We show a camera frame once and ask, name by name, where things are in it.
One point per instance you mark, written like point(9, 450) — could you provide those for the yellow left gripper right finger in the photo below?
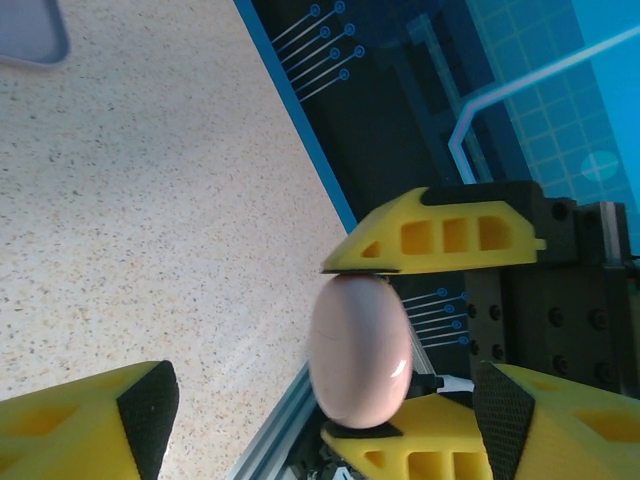
point(575, 430)

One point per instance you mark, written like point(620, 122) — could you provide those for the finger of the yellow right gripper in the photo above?
point(395, 447)
point(390, 257)

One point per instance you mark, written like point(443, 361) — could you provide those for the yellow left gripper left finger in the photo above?
point(75, 430)

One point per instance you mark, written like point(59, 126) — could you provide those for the pink earbud charging case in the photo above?
point(360, 350)

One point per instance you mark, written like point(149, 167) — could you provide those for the lavender plastic tray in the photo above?
point(30, 30)

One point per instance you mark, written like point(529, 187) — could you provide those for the aluminium table side rail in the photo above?
point(280, 425)

